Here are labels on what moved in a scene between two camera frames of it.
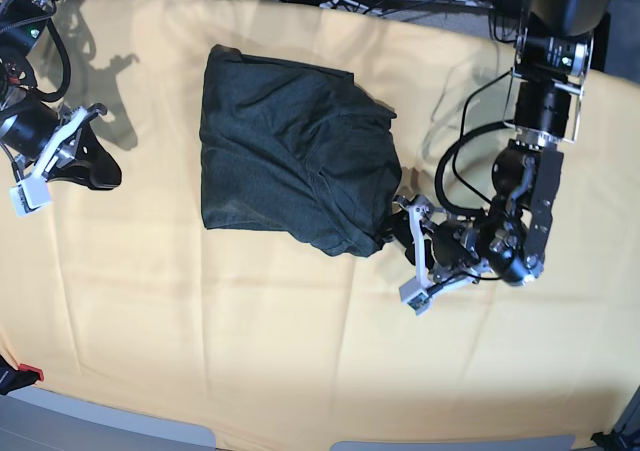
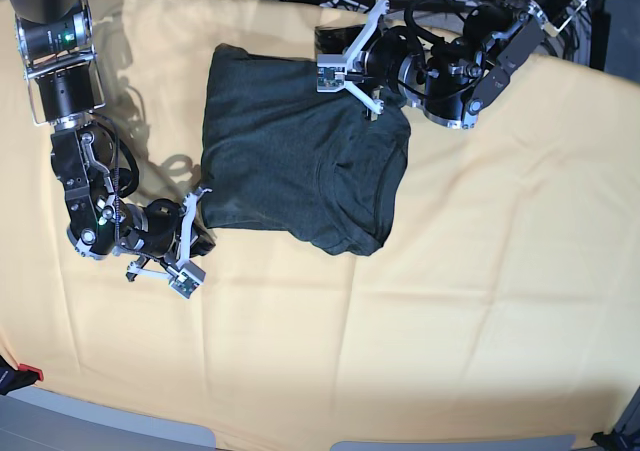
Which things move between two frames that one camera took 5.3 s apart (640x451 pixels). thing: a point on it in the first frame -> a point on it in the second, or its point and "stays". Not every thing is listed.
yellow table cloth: (125, 299) stays
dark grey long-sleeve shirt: (295, 149) stays
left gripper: (39, 138) -> (157, 237)
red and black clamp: (16, 379) stays
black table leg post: (600, 43) stays
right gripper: (447, 252) -> (391, 59)
